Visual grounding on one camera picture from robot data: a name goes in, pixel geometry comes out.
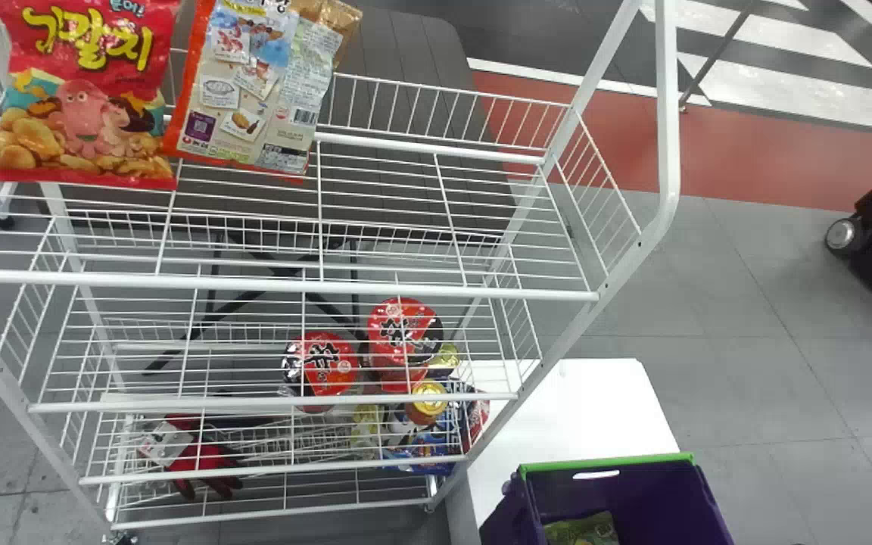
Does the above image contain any red noodle cup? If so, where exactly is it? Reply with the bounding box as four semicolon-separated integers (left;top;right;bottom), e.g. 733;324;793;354
281;331;362;414
366;297;445;394

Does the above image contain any green can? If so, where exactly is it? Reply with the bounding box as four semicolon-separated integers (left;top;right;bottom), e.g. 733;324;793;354
428;343;462;380

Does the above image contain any yellow can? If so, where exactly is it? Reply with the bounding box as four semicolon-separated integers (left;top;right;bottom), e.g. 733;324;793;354
405;381;450;427

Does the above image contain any blue can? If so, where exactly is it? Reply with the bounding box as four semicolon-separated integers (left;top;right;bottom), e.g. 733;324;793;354
381;428;458;477

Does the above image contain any white slab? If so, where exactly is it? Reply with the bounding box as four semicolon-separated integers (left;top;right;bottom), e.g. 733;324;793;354
444;358;681;545

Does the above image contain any orange snack packet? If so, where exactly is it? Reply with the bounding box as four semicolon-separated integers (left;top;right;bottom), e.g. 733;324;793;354
161;0;344;184

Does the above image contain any brown snack packet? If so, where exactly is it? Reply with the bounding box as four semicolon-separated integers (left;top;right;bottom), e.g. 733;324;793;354
288;0;364;70

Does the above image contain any green snack packet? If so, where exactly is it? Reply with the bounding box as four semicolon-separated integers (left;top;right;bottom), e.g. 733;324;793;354
541;511;621;545

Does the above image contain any purple crate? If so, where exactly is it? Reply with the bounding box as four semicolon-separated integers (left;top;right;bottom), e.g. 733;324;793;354
479;452;737;545

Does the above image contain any red snack packet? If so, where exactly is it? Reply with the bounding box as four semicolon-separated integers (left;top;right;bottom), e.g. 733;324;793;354
0;0;182;191

